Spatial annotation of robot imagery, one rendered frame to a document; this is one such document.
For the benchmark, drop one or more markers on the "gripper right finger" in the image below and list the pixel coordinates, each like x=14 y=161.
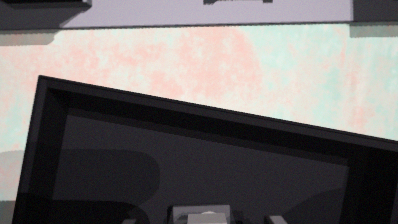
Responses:
x=274 y=220

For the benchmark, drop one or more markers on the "black parts tray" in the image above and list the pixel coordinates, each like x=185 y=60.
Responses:
x=100 y=155

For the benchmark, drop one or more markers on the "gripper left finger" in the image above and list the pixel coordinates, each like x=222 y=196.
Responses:
x=132 y=221

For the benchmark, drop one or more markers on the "relay with orange button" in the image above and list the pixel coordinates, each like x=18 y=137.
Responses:
x=202 y=214

